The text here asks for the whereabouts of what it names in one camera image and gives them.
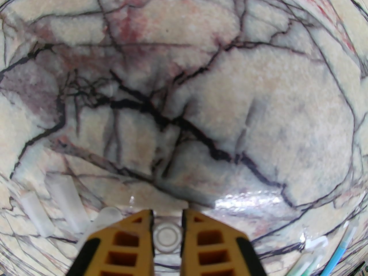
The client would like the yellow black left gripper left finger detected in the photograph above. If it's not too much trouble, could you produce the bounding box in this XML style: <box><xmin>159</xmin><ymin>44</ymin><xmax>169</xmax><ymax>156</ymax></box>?
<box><xmin>67</xmin><ymin>210</ymin><xmax>156</xmax><ymax>276</ymax></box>

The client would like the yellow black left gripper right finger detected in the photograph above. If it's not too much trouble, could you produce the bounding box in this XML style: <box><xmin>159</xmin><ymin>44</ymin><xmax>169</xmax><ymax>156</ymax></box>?
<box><xmin>181</xmin><ymin>210</ymin><xmax>269</xmax><ymax>276</ymax></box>

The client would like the clear pen cap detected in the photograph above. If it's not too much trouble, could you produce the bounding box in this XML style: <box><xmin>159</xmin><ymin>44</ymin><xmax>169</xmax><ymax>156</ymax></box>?
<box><xmin>20</xmin><ymin>191</ymin><xmax>55</xmax><ymax>238</ymax></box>
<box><xmin>46</xmin><ymin>174</ymin><xmax>91</xmax><ymax>233</ymax></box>
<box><xmin>86</xmin><ymin>207</ymin><xmax>122</xmax><ymax>241</ymax></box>
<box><xmin>152</xmin><ymin>223</ymin><xmax>182</xmax><ymax>254</ymax></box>

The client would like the green marker pen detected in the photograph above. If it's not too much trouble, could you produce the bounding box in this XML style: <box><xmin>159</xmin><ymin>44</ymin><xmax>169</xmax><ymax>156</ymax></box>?
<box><xmin>289</xmin><ymin>252</ymin><xmax>322</xmax><ymax>276</ymax></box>

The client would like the blue marker pen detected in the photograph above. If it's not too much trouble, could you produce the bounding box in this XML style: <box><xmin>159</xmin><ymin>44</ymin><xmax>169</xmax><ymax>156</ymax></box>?
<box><xmin>323</xmin><ymin>220</ymin><xmax>360</xmax><ymax>276</ymax></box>

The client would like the small clear plastic piece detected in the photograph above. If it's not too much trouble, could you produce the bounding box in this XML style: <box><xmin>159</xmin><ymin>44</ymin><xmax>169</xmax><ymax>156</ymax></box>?
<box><xmin>299</xmin><ymin>235</ymin><xmax>329</xmax><ymax>252</ymax></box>

